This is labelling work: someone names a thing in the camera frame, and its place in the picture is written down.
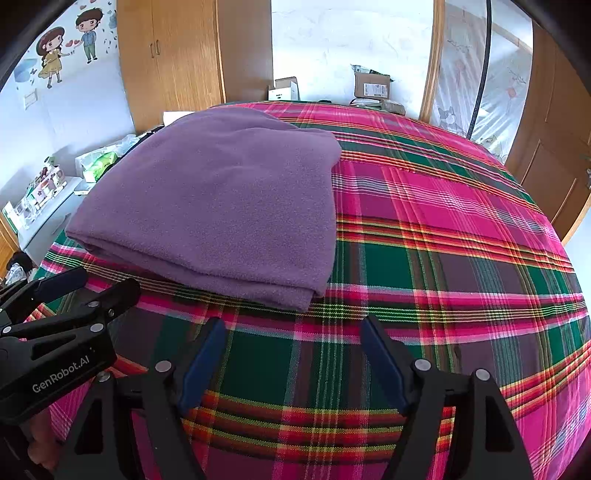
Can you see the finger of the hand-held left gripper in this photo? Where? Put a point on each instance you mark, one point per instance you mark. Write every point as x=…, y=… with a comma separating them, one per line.
x=60, y=282
x=101, y=304

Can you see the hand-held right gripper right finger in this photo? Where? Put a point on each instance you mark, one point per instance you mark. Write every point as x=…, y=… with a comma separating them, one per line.
x=383, y=364

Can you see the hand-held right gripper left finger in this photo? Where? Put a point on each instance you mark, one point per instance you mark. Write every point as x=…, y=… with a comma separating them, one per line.
x=203, y=364

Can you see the purple fleece garment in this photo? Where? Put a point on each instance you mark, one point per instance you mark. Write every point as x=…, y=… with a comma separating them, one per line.
x=221, y=198

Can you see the person's left hand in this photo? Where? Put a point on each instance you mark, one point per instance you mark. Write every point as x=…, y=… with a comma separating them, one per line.
x=41, y=443

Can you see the white nightstand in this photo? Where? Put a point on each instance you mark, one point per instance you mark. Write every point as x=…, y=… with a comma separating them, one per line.
x=51, y=226

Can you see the brown wooden panel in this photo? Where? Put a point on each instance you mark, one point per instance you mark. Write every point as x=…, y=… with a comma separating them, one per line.
x=7, y=244

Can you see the miniature house models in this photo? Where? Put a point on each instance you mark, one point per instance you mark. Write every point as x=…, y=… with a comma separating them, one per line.
x=41, y=189

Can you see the plaid bed sheet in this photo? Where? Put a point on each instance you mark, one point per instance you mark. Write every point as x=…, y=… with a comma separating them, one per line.
x=438, y=254

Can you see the white green plastic bag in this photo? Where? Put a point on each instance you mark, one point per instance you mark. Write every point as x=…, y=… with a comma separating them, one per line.
x=99, y=164

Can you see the wooden wardrobe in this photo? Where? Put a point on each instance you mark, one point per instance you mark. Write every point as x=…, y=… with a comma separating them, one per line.
x=184, y=60

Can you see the stack of flat packages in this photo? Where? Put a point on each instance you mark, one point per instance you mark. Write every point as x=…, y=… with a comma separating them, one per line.
x=383, y=107

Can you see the wooden door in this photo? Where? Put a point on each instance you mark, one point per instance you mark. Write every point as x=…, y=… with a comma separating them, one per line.
x=558, y=152

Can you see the brown cardboard box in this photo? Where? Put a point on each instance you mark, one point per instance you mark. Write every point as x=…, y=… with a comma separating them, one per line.
x=371, y=85

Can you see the small white box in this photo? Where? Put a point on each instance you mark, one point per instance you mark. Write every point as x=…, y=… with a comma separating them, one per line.
x=284, y=90

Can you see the clear printed door curtain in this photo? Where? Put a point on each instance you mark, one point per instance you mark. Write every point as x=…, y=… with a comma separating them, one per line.
x=503, y=83

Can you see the white wall socket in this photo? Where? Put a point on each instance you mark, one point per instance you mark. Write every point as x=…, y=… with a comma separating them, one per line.
x=30, y=99

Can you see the cartoon couple wall sticker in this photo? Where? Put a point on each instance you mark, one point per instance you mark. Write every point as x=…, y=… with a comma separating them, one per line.
x=55, y=46

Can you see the wooden door frame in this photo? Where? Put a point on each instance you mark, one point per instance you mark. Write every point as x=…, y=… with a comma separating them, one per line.
x=431, y=60

